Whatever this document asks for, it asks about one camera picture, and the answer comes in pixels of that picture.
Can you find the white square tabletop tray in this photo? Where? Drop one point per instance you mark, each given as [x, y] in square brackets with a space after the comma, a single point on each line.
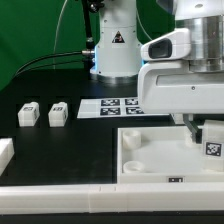
[160, 155]

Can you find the white sheet with markers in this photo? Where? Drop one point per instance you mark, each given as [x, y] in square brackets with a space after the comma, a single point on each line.
[109, 108]

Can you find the white left barrier block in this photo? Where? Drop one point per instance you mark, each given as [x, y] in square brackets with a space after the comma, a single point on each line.
[6, 153]

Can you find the black vertical pole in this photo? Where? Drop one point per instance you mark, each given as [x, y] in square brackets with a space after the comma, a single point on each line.
[88, 30]

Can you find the white front barrier wall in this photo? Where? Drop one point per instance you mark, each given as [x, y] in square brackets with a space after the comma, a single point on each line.
[112, 198]

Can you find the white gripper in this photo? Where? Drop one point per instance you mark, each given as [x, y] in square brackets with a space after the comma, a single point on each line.
[167, 85]

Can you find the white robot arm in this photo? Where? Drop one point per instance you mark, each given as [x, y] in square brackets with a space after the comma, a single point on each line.
[117, 55]

